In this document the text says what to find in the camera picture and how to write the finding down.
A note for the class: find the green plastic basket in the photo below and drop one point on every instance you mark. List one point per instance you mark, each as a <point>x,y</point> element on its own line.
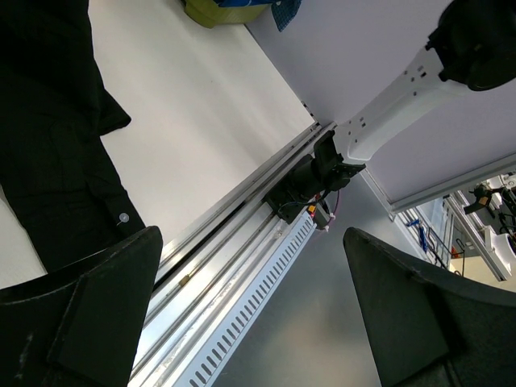
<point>209,14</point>

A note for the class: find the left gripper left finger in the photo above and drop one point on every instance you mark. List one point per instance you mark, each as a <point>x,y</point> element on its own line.
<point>80,326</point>

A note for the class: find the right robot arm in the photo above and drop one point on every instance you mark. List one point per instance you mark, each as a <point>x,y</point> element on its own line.
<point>471,50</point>

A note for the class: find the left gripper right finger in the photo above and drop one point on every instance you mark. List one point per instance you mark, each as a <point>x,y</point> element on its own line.
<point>427,326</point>

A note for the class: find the light blue checked shirt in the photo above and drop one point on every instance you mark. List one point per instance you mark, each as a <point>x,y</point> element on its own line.
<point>284,11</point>

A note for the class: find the dark blue plaid shirt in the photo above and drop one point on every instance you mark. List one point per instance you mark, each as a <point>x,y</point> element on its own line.
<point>242,3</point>

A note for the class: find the aluminium mounting rail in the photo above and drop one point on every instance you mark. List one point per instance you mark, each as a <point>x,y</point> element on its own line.
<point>198,316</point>

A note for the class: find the black long sleeve shirt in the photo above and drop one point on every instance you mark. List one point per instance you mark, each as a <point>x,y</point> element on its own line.
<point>55,172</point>

